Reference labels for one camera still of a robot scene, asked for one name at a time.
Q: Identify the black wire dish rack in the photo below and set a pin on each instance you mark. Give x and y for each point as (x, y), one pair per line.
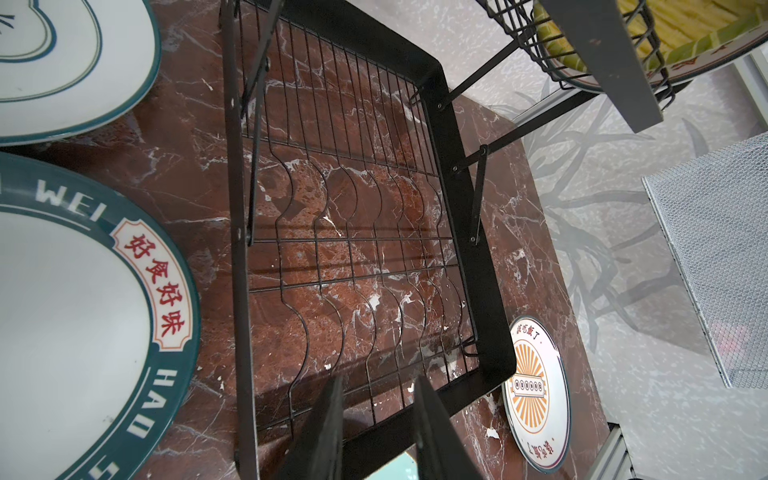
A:
(356, 187)

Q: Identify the large white orange sunburst plate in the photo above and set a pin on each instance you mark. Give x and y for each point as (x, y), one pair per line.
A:
(537, 397)

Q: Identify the pink object in basket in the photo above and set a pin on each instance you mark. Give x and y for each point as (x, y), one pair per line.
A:
(732, 341)

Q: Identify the white wire mesh basket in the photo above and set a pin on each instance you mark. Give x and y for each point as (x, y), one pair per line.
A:
(712, 211)

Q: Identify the white plate grey flower outline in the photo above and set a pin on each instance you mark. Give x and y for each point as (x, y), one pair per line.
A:
(69, 67)

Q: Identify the small white orange sunburst plate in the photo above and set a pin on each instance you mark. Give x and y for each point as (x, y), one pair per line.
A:
(678, 65)

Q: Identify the white plate green lettered rim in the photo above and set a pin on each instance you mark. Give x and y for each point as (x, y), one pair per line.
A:
(100, 327)

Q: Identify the yellow green woven plate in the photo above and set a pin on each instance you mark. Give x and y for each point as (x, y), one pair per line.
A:
(684, 29)

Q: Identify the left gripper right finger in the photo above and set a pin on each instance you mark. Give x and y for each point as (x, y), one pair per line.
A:
(440, 453)

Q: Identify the mint green flower plate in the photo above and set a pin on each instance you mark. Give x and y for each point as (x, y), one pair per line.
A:
(402, 467)

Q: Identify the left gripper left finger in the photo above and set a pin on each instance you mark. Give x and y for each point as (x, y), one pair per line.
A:
(317, 452)

